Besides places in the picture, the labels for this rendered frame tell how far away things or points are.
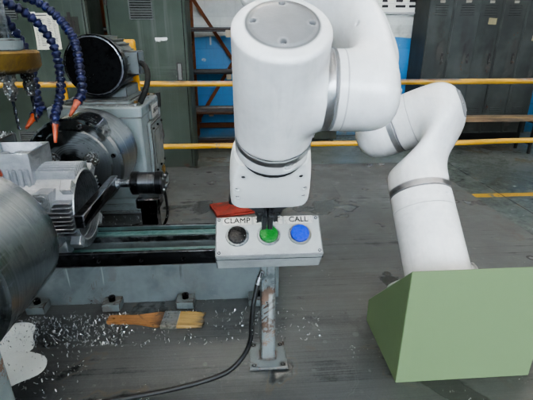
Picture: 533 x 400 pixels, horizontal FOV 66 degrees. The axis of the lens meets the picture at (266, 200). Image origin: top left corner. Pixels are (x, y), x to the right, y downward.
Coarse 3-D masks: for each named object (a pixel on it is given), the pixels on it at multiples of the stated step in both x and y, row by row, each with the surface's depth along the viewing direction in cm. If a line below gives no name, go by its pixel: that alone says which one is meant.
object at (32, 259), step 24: (0, 192) 62; (24, 192) 66; (0, 216) 59; (24, 216) 63; (48, 216) 69; (0, 240) 56; (24, 240) 61; (48, 240) 67; (0, 264) 55; (24, 264) 59; (48, 264) 67; (0, 288) 55; (24, 288) 59; (0, 312) 56; (0, 336) 58
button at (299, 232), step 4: (292, 228) 66; (296, 228) 66; (300, 228) 66; (304, 228) 66; (292, 232) 65; (296, 232) 65; (300, 232) 65; (304, 232) 65; (308, 232) 66; (292, 236) 65; (296, 236) 65; (300, 236) 65; (304, 236) 65; (308, 236) 65; (296, 240) 65; (300, 240) 65; (304, 240) 65
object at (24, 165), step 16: (0, 144) 89; (16, 144) 90; (32, 144) 90; (48, 144) 90; (0, 160) 81; (16, 160) 82; (32, 160) 83; (48, 160) 90; (16, 176) 83; (32, 176) 83
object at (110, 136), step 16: (80, 112) 114; (96, 112) 117; (48, 128) 105; (64, 128) 105; (80, 128) 105; (96, 128) 106; (112, 128) 113; (64, 144) 107; (80, 144) 107; (96, 144) 107; (112, 144) 108; (128, 144) 118; (64, 160) 108; (80, 160) 108; (96, 160) 106; (112, 160) 109; (128, 160) 116; (128, 176) 124
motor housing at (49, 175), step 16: (48, 176) 85; (64, 176) 85; (80, 176) 95; (96, 176) 97; (32, 192) 83; (80, 192) 98; (64, 208) 82; (80, 208) 98; (64, 224) 83; (96, 224) 97
